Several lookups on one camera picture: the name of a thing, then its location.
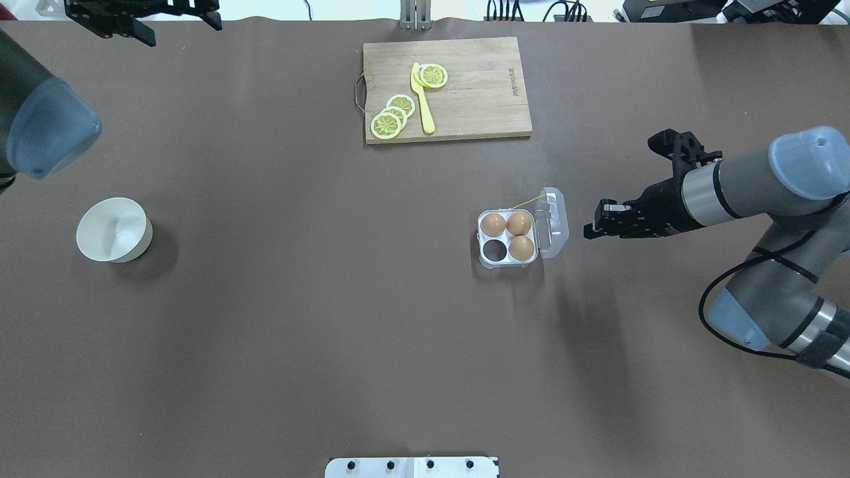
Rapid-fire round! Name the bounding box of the yellow plastic knife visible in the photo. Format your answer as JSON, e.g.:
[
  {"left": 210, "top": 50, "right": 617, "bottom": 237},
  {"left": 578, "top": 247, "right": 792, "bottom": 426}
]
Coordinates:
[{"left": 410, "top": 62, "right": 436, "bottom": 134}]

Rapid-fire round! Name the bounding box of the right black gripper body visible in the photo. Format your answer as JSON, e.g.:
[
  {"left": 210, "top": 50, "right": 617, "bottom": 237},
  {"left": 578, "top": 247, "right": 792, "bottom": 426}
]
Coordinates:
[{"left": 624, "top": 179, "right": 703, "bottom": 238}]

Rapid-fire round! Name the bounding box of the white ceramic bowl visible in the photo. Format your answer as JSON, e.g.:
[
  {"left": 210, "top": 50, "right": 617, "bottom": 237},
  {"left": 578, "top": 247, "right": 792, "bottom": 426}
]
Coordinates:
[{"left": 76, "top": 197, "right": 153, "bottom": 264}]

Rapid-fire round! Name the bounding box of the lemon slice outer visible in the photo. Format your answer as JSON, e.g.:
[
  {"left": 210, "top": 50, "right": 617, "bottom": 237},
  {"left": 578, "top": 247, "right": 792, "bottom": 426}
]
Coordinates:
[{"left": 370, "top": 112, "right": 403, "bottom": 140}]

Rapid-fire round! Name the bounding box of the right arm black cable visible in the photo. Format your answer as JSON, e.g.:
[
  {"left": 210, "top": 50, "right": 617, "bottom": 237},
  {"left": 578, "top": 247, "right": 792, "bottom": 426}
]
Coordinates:
[{"left": 699, "top": 230, "right": 824, "bottom": 362}]

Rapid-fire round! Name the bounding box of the clear plastic egg box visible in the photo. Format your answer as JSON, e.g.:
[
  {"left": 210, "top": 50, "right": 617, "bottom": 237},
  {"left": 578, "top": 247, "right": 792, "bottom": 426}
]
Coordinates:
[{"left": 475, "top": 187, "right": 570, "bottom": 270}]

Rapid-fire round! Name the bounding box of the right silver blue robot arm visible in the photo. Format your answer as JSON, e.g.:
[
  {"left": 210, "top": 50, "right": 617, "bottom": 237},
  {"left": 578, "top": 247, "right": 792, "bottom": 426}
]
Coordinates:
[{"left": 583, "top": 126, "right": 848, "bottom": 383}]

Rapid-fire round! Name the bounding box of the brown egg in box front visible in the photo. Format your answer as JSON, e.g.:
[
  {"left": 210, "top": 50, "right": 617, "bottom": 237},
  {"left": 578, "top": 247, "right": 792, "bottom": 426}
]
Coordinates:
[{"left": 508, "top": 235, "right": 537, "bottom": 262}]

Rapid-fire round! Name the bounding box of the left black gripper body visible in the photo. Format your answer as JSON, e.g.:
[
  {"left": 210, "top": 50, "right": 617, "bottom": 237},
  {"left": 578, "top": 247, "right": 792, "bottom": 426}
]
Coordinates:
[{"left": 64, "top": 1, "right": 170, "bottom": 37}]

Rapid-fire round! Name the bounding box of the brown egg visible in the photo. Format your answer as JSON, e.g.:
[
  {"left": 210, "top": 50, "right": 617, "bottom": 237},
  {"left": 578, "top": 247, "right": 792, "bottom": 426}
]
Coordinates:
[
  {"left": 479, "top": 212, "right": 507, "bottom": 237},
  {"left": 508, "top": 235, "right": 537, "bottom": 262},
  {"left": 506, "top": 210, "right": 533, "bottom": 236}
]

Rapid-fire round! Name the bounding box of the lemon slice near handle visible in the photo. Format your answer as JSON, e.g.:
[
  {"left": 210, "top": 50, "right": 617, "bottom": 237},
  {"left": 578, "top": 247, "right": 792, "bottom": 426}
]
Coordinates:
[{"left": 417, "top": 63, "right": 448, "bottom": 90}]

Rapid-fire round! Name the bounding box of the lemon slice middle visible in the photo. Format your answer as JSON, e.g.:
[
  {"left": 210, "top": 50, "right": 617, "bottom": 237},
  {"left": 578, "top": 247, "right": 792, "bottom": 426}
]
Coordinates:
[{"left": 381, "top": 106, "right": 409, "bottom": 129}]

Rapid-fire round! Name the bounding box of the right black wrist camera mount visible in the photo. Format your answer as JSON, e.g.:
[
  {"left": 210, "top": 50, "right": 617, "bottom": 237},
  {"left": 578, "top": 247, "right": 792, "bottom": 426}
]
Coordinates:
[{"left": 647, "top": 128, "right": 723, "bottom": 181}]

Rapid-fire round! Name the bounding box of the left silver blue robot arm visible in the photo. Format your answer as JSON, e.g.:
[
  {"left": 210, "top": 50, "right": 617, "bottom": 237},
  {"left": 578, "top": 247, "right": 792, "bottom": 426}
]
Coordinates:
[{"left": 1, "top": 1, "right": 222, "bottom": 191}]

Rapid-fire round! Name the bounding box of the aluminium frame post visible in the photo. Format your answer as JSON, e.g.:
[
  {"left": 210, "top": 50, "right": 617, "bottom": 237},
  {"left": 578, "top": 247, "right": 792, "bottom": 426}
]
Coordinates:
[{"left": 398, "top": 0, "right": 433, "bottom": 31}]

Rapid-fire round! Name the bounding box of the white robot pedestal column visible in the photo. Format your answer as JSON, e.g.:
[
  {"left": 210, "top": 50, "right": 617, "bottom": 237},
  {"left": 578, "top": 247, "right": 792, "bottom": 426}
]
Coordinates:
[{"left": 324, "top": 456, "right": 501, "bottom": 477}]

